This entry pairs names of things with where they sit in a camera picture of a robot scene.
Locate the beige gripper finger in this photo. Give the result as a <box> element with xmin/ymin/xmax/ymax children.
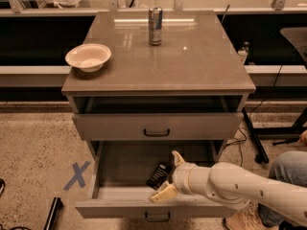
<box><xmin>172</xmin><ymin>150</ymin><xmax>185</xmax><ymax>167</ymax></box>
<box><xmin>148</xmin><ymin>181</ymin><xmax>178</xmax><ymax>203</ymax></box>

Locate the silver blue energy drink can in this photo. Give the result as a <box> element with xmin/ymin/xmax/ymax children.
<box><xmin>148</xmin><ymin>7</ymin><xmax>163</xmax><ymax>46</ymax></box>

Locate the open grey middle drawer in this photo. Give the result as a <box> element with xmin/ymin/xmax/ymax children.
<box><xmin>76</xmin><ymin>141</ymin><xmax>235</xmax><ymax>222</ymax></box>

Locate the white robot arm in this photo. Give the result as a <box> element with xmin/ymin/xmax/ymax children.
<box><xmin>149</xmin><ymin>150</ymin><xmax>307</xmax><ymax>226</ymax></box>

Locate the black bar on floor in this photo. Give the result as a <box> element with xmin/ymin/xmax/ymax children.
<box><xmin>43</xmin><ymin>197</ymin><xmax>63</xmax><ymax>230</ymax></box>

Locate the blue tape cross mark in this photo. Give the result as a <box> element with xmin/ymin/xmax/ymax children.
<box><xmin>63</xmin><ymin>161</ymin><xmax>90</xmax><ymax>191</ymax></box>

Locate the black shoe at left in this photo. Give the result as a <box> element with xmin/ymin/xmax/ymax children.
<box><xmin>0</xmin><ymin>178</ymin><xmax>6</xmax><ymax>196</ymax></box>

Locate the black rxbar chocolate wrapper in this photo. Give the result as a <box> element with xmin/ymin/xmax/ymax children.
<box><xmin>146</xmin><ymin>162</ymin><xmax>173</xmax><ymax>190</ymax></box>

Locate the black table leg stand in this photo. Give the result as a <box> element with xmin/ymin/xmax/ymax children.
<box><xmin>242</xmin><ymin>108</ymin><xmax>307</xmax><ymax>164</ymax></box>

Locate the person hand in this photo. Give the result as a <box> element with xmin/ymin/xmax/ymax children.
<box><xmin>298</xmin><ymin>130</ymin><xmax>307</xmax><ymax>146</ymax></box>

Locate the grey drawer cabinet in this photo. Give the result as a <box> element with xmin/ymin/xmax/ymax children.
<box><xmin>61</xmin><ymin>10</ymin><xmax>257</xmax><ymax>146</ymax></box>

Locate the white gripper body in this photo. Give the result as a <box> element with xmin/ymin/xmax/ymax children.
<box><xmin>172</xmin><ymin>162</ymin><xmax>196</xmax><ymax>195</ymax></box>

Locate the black floor cable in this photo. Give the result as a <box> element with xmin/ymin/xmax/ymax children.
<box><xmin>224</xmin><ymin>126</ymin><xmax>248</xmax><ymax>168</ymax></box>

